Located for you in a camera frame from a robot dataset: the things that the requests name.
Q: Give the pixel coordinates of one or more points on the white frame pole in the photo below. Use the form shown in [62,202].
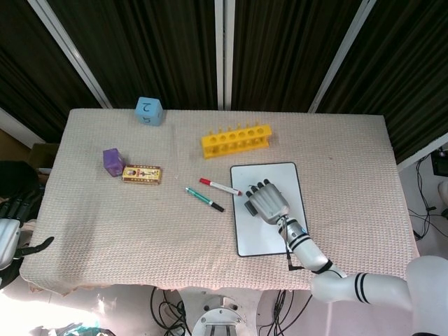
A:
[70,52]
[224,52]
[341,56]

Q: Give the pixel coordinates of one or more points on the red capped white marker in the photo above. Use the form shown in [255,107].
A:
[220,186]

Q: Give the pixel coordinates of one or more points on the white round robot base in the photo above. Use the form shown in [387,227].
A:
[220,316]

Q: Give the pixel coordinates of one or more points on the yellow test tube rack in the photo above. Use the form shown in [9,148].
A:
[234,143]

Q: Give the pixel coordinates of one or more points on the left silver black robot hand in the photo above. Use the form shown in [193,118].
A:
[8,238]

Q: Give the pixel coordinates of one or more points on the brown cardboard box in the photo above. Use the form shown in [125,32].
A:
[43,155]

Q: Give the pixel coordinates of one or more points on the blue foam number cube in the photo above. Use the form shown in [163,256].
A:
[148,112]

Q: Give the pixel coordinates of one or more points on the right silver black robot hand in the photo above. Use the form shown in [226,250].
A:
[269,201]

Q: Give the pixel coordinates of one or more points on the purple carton box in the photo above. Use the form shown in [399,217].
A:
[112,162]

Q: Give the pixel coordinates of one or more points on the beige waffle tablecloth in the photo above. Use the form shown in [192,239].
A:
[140,238]

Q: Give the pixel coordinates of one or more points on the black framed whiteboard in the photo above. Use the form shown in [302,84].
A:
[255,238]

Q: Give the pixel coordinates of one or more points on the green marker with black cap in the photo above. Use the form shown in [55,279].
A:
[203,199]

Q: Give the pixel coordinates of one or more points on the dark pleated curtain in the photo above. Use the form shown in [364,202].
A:
[402,70]
[28,70]
[287,45]
[150,45]

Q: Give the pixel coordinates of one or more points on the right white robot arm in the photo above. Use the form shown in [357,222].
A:
[332,285]

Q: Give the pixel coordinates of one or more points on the yellow brown printed box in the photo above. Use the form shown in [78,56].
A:
[141,174]

